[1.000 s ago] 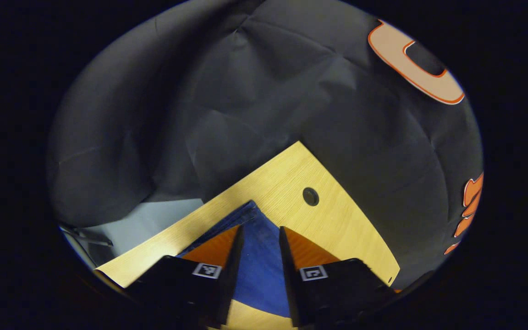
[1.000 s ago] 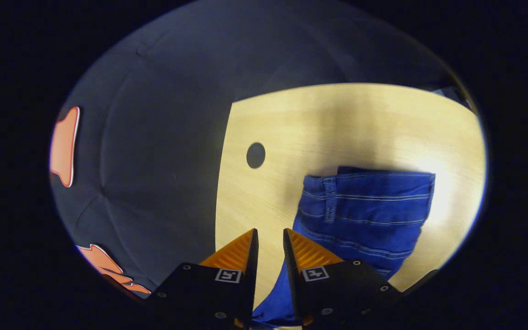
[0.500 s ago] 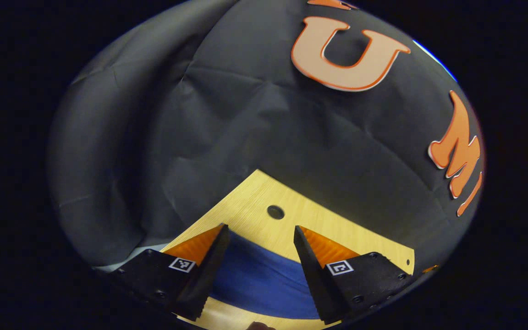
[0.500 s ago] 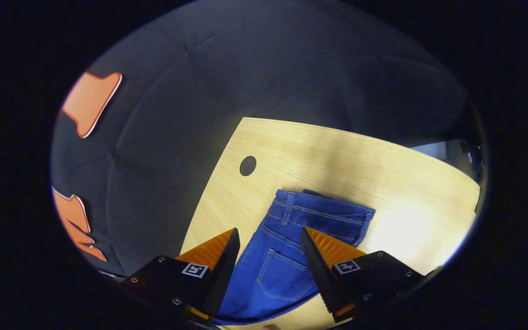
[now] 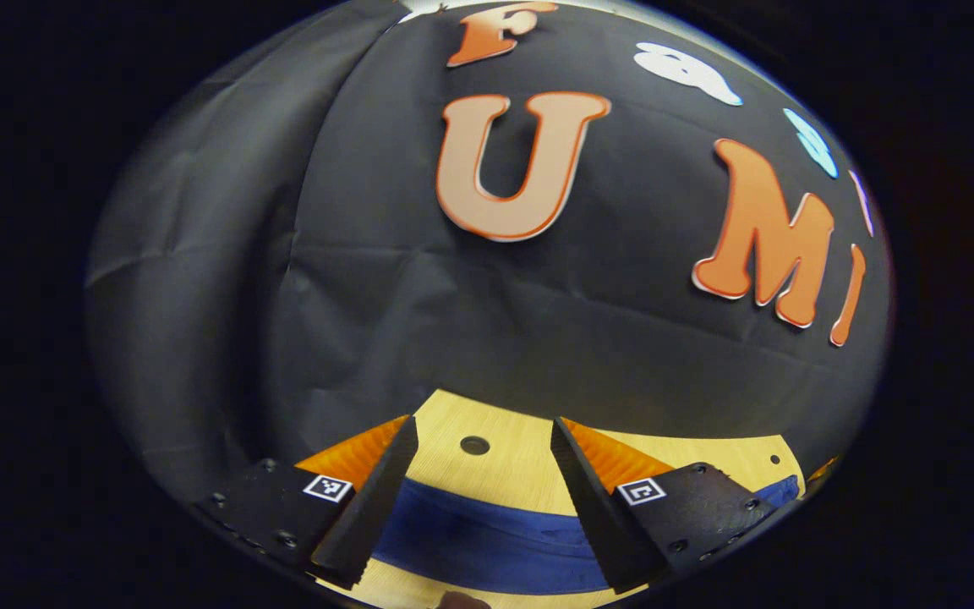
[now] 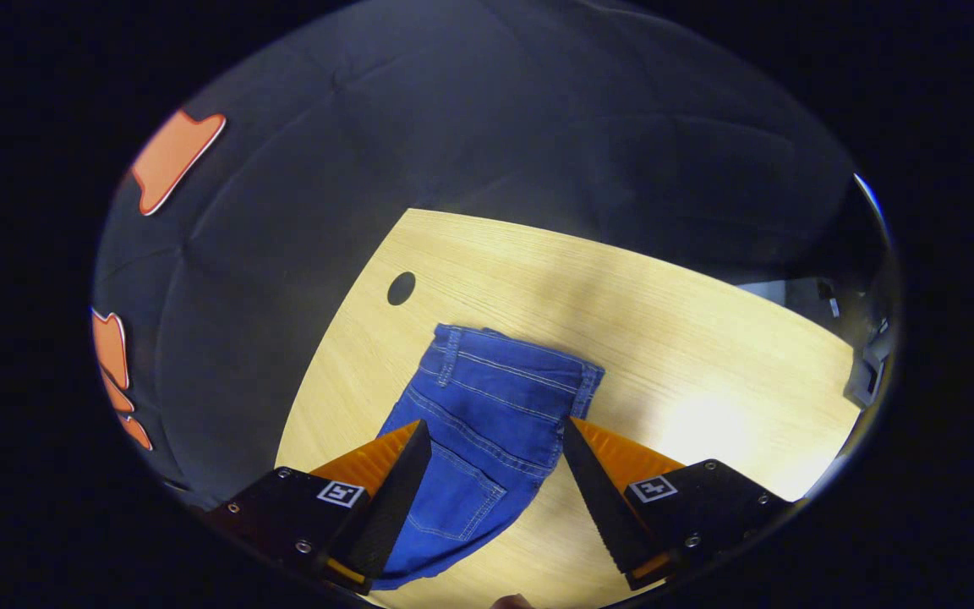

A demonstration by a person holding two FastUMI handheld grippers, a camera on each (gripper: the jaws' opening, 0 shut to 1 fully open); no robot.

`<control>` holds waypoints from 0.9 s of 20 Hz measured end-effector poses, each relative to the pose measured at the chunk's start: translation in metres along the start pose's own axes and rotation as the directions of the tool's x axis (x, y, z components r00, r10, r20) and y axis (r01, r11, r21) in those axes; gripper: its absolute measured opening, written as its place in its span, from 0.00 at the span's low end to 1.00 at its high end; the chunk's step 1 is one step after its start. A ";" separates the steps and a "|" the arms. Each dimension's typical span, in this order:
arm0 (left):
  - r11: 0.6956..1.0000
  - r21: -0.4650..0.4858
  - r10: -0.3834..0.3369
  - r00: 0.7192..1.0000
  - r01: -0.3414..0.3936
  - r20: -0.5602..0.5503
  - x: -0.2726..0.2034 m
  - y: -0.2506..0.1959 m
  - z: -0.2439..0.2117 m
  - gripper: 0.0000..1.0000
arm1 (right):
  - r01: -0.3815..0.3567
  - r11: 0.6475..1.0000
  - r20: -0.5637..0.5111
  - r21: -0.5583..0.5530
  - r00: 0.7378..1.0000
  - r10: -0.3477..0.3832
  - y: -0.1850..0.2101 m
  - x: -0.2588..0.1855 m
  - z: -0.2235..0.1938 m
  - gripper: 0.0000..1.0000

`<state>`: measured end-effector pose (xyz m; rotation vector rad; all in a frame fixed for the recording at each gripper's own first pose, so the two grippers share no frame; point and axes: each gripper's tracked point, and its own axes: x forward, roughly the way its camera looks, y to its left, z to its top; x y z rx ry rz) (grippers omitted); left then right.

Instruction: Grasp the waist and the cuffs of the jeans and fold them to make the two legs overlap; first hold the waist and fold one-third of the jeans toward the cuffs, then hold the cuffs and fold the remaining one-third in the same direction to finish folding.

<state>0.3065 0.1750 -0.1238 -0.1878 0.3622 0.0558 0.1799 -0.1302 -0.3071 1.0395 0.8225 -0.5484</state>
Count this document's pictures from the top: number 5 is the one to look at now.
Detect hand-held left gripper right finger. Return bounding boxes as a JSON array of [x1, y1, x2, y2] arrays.
[[549, 415, 781, 595]]

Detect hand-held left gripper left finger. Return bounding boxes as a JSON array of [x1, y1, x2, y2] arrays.
[[192, 414, 420, 591]]

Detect blue denim jeans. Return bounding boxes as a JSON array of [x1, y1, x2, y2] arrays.
[[371, 474, 801, 595]]

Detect black backdrop cloth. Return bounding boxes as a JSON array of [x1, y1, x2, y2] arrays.
[[85, 0, 894, 508]]

